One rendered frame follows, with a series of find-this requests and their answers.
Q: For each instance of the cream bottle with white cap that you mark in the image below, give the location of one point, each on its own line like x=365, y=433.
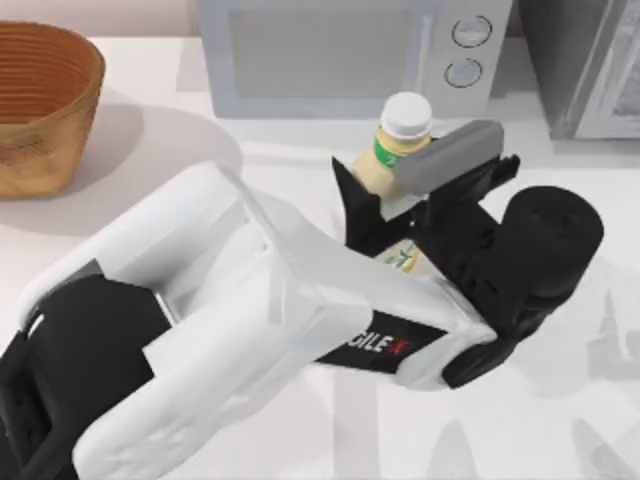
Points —
x=382, y=160

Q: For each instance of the round microwave knob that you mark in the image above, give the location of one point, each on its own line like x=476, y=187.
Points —
x=463, y=73
x=466, y=29

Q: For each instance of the microwave oven door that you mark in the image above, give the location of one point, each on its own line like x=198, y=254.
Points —
x=320, y=55

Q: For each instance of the pale microwave oven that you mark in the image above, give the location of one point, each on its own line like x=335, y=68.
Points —
x=495, y=60

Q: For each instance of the brown woven basket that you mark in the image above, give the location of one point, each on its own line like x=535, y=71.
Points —
x=45, y=125

